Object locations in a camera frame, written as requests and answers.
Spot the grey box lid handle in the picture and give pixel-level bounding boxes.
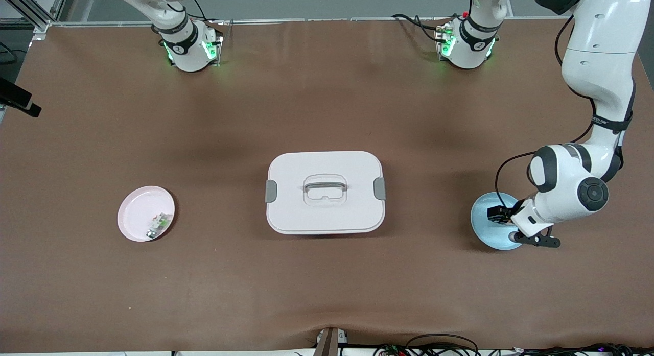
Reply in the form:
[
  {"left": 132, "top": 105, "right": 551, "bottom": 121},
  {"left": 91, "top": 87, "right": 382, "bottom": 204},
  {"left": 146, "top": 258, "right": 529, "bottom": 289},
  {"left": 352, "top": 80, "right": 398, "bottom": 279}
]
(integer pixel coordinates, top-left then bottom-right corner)
[{"left": 303, "top": 175, "right": 348, "bottom": 194}]

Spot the brown table mat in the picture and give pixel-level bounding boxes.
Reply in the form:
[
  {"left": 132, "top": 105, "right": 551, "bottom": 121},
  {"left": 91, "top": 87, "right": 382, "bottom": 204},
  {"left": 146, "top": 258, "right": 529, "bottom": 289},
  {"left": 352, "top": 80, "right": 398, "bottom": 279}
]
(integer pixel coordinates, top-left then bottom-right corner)
[{"left": 0, "top": 16, "right": 654, "bottom": 352}]

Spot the green and white switch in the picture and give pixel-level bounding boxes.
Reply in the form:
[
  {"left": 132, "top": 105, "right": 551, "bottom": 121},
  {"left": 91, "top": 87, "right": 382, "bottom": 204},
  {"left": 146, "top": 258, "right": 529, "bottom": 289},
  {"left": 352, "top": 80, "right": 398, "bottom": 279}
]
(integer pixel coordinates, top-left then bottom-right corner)
[{"left": 145, "top": 211, "right": 172, "bottom": 240}]

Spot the aluminium frame post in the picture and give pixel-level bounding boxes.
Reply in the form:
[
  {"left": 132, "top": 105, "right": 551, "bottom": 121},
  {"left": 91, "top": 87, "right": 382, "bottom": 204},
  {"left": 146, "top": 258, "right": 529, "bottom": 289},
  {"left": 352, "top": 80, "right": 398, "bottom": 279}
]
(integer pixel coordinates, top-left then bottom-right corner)
[{"left": 0, "top": 0, "right": 69, "bottom": 34}]

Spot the black base cable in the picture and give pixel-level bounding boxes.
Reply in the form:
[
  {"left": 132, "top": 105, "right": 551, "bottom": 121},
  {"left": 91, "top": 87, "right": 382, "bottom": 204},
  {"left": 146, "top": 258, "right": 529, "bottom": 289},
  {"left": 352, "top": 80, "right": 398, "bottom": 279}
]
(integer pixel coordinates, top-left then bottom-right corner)
[
  {"left": 190, "top": 0, "right": 224, "bottom": 26},
  {"left": 392, "top": 13, "right": 453, "bottom": 42}
]

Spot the pink round plate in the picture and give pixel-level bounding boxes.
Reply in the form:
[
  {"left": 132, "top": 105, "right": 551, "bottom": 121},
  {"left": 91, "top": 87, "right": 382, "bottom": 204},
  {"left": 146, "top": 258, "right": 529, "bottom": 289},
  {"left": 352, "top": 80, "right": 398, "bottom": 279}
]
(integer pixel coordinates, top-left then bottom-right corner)
[{"left": 117, "top": 185, "right": 176, "bottom": 243}]

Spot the metal table edge rail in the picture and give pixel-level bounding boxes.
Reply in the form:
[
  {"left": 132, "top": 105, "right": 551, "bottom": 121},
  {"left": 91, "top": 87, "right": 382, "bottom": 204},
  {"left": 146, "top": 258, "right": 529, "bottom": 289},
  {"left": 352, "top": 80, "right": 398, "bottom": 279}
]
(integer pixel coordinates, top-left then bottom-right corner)
[{"left": 49, "top": 17, "right": 471, "bottom": 26}]

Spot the black right base cable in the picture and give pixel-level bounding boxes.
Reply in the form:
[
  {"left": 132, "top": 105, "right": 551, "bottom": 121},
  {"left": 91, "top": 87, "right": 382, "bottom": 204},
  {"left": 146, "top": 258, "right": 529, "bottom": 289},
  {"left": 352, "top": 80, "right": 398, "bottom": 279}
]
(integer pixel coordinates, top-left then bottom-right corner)
[{"left": 190, "top": 0, "right": 224, "bottom": 26}]

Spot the looped black cable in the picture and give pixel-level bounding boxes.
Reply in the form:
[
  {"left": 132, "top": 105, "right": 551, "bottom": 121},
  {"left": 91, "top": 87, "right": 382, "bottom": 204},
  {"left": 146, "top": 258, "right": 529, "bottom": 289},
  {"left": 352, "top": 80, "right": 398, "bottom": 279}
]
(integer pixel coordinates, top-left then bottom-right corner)
[{"left": 406, "top": 334, "right": 479, "bottom": 356}]

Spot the white lidded storage box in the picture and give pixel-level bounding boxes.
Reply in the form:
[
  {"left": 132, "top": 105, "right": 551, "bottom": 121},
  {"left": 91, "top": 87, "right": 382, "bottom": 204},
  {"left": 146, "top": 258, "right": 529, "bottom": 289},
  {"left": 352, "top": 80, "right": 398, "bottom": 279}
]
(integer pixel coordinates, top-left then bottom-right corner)
[{"left": 265, "top": 151, "right": 387, "bottom": 235}]

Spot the light blue round plate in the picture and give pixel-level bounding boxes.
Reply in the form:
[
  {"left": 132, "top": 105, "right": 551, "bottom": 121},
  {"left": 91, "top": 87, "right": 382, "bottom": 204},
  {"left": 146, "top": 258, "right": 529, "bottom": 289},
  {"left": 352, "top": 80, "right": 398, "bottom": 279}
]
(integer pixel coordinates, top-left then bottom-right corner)
[{"left": 470, "top": 192, "right": 527, "bottom": 251}]

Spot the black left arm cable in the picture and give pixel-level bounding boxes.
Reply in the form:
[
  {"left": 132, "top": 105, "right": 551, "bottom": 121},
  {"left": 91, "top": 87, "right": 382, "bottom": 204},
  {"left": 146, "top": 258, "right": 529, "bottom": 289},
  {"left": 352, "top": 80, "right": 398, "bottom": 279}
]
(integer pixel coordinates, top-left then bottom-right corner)
[{"left": 494, "top": 14, "right": 634, "bottom": 209}]

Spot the metal table edge bracket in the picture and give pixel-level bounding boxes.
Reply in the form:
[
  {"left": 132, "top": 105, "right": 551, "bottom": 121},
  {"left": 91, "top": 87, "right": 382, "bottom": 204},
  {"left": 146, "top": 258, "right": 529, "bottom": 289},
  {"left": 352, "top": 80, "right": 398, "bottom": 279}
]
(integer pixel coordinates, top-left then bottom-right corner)
[{"left": 313, "top": 327, "right": 349, "bottom": 356}]

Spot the black cable bundle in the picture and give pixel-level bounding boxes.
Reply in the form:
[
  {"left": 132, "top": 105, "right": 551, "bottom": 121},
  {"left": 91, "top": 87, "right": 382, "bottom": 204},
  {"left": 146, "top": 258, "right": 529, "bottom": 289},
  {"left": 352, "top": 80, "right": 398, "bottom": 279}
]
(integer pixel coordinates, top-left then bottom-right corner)
[{"left": 373, "top": 343, "right": 654, "bottom": 356}]

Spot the black left base cable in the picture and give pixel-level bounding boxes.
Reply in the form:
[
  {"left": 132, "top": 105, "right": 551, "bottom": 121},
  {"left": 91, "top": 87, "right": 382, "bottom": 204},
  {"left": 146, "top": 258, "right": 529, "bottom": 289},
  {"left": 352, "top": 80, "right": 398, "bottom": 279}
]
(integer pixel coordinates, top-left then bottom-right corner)
[{"left": 392, "top": 13, "right": 453, "bottom": 42}]

